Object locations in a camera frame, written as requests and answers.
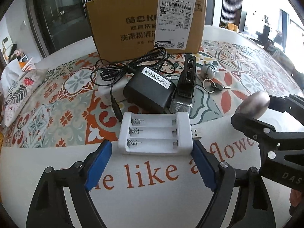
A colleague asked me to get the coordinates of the silver egg-shaped gadget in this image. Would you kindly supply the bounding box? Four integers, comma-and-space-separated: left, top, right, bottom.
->
235, 91, 270, 119

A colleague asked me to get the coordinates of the floral tissue box cover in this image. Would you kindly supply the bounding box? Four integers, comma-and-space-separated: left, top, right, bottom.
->
1, 60, 48, 127

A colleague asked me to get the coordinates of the dark glass cabinet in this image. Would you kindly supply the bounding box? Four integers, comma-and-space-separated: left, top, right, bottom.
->
26, 0, 92, 58

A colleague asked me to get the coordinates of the brown cardboard box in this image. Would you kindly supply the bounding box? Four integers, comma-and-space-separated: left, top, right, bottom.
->
86, 0, 207, 62

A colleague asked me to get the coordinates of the black clip-on device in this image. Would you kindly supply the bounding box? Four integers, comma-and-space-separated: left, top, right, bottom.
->
169, 54, 197, 114

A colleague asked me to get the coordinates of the black power adapter with cable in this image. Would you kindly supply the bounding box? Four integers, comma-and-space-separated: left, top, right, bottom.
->
90, 47, 176, 121

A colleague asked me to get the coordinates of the white battery charger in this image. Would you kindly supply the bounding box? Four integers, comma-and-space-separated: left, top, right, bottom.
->
118, 112, 203, 156

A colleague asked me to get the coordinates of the person's hand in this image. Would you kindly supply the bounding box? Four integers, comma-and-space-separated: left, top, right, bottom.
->
289, 189, 303, 226

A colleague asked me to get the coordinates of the keyring with plush charm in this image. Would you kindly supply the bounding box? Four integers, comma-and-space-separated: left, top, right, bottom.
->
199, 61, 231, 94

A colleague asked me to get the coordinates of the white charger block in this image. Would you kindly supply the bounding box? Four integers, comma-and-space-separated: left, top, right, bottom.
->
98, 86, 126, 106

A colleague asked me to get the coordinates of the patterned tile table mat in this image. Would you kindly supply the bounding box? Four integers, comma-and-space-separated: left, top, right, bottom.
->
3, 40, 302, 148

